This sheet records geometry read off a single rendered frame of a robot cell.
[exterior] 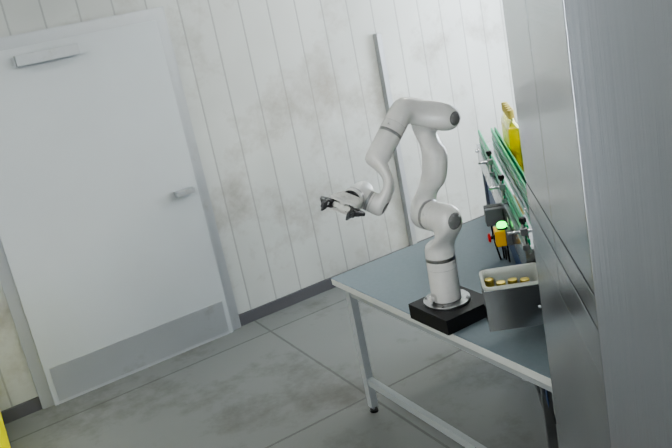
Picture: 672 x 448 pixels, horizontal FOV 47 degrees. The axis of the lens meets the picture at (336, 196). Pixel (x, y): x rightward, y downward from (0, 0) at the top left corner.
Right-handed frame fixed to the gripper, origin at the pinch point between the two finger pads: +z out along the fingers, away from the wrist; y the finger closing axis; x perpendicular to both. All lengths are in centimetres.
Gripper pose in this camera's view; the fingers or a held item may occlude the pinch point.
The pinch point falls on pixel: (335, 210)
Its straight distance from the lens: 259.6
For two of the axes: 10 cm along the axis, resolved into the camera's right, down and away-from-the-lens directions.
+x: -2.6, 9.2, 3.1
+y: 9.1, 3.4, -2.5
